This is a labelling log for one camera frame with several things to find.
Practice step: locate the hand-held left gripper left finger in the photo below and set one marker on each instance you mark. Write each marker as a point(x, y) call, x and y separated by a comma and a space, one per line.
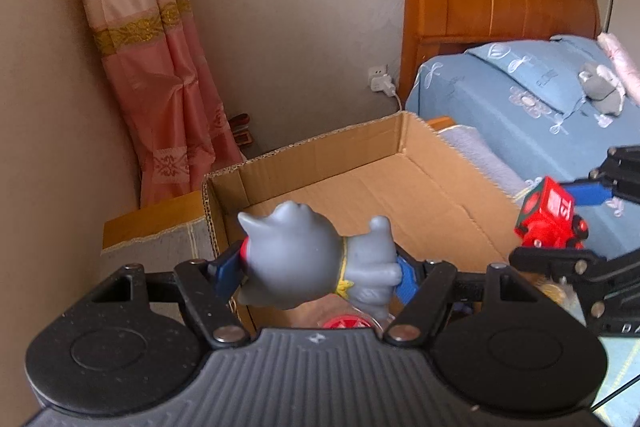
point(227, 269)

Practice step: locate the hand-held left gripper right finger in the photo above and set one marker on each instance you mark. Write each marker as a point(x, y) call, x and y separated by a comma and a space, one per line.
point(407, 279)

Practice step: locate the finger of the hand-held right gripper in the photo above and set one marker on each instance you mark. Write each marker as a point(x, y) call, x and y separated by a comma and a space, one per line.
point(592, 194)
point(550, 259)

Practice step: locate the grey cat figurine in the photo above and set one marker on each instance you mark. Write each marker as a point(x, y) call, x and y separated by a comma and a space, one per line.
point(300, 257)

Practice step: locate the cardboard box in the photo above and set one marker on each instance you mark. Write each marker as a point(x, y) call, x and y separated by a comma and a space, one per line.
point(400, 202)

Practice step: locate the clear bottle yellow capsules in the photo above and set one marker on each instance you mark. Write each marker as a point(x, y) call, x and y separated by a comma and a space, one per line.
point(552, 291)

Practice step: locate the round clear container red label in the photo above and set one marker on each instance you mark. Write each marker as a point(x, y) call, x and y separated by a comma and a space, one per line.
point(345, 323)

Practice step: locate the grey plush toy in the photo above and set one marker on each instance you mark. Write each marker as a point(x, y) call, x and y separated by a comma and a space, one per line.
point(602, 92)

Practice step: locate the blue floral bed sheet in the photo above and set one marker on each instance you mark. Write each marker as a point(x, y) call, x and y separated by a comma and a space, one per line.
point(475, 132)

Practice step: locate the blue floral pillow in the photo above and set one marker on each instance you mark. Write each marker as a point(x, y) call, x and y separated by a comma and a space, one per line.
point(540, 72)

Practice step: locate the pink cloth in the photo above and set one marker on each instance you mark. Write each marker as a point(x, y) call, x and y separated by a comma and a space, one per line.
point(625, 62)

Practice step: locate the brown wooden object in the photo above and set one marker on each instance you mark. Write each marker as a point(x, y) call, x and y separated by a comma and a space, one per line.
point(242, 129)

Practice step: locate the white charger plug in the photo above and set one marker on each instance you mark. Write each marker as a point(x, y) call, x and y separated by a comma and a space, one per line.
point(382, 86)

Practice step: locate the pink curtain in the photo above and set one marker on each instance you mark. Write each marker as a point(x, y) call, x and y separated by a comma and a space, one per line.
point(150, 82)

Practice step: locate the white wall socket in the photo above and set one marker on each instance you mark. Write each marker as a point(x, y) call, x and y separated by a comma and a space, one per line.
point(378, 71)

